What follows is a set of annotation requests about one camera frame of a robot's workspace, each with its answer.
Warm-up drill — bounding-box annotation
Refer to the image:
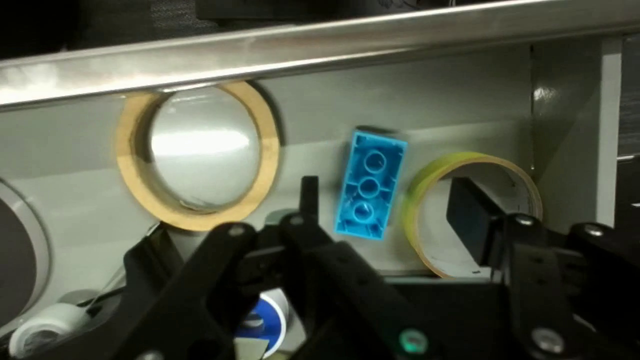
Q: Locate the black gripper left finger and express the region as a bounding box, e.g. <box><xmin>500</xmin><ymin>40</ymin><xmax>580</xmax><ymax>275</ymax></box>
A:
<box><xmin>126</xmin><ymin>174</ymin><xmax>436</xmax><ymax>360</ymax></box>

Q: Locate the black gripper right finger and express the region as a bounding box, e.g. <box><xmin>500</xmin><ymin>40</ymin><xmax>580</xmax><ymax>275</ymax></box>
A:
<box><xmin>446</xmin><ymin>177</ymin><xmax>640</xmax><ymax>360</ymax></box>

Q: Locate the light blue toy brick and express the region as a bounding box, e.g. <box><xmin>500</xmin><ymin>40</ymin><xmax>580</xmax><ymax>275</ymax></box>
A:
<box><xmin>331</xmin><ymin>126</ymin><xmax>410</xmax><ymax>243</ymax></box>

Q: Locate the grey metal open drawer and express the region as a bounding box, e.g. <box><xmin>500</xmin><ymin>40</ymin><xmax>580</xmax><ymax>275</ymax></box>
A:
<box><xmin>0</xmin><ymin>0</ymin><xmax>627</xmax><ymax>360</ymax></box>

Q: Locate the blue white tape roll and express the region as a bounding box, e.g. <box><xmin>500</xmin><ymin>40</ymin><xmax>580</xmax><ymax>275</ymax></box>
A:
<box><xmin>232</xmin><ymin>293</ymin><xmax>290</xmax><ymax>360</ymax></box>

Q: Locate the yellow clear tape roll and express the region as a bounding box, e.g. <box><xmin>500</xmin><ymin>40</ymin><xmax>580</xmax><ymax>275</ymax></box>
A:
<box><xmin>400</xmin><ymin>150</ymin><xmax>546</xmax><ymax>280</ymax></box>

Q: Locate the tan masking tape roll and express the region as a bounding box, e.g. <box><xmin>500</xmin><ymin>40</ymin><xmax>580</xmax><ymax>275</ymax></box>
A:
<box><xmin>114</xmin><ymin>81</ymin><xmax>282</xmax><ymax>235</ymax></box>

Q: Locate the black magnetic tape roll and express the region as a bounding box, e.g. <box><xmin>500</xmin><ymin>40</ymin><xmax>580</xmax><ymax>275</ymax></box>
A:
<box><xmin>0</xmin><ymin>178</ymin><xmax>51</xmax><ymax>336</ymax></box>

